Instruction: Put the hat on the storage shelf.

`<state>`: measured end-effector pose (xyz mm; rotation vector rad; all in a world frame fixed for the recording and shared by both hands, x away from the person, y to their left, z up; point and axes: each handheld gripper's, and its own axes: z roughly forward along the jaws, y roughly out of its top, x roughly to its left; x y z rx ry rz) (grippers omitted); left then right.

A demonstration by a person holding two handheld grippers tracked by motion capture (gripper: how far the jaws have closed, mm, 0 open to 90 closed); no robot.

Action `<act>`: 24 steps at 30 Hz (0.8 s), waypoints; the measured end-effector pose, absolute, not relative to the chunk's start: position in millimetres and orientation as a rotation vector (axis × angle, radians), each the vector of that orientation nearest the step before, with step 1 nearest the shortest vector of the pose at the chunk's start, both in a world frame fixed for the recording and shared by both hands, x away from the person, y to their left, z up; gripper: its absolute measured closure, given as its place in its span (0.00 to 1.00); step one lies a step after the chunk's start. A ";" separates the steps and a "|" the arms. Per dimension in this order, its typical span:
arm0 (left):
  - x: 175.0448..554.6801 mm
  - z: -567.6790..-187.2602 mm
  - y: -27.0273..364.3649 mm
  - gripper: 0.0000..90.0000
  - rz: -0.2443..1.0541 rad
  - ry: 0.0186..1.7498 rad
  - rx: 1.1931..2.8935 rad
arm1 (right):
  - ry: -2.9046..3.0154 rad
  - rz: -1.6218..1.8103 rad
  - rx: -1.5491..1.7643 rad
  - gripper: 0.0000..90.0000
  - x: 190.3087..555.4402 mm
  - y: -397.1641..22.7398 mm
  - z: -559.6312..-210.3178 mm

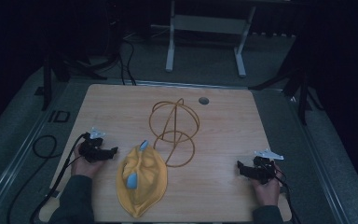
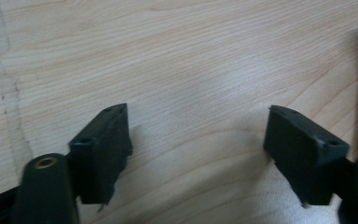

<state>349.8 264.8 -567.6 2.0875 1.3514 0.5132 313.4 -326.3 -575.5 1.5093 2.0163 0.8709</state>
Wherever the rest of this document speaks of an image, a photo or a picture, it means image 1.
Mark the black tripod stand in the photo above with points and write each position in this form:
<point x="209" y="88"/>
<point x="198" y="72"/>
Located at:
<point x="303" y="90"/>
<point x="59" y="67"/>

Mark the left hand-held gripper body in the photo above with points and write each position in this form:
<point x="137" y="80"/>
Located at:
<point x="90" y="151"/>

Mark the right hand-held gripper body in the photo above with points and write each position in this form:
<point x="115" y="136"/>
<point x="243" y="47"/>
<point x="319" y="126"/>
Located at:
<point x="264" y="170"/>

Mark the person's right hand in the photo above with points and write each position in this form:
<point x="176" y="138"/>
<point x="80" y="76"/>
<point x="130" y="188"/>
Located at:
<point x="268" y="193"/>

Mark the white metal table frame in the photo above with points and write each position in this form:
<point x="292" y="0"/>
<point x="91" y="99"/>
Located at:
<point x="209" y="24"/>

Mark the person's left hand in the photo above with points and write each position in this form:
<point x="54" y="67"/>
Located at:
<point x="85" y="168"/>

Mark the yellow hat with blue ears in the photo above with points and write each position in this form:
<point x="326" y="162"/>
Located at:
<point x="146" y="183"/>

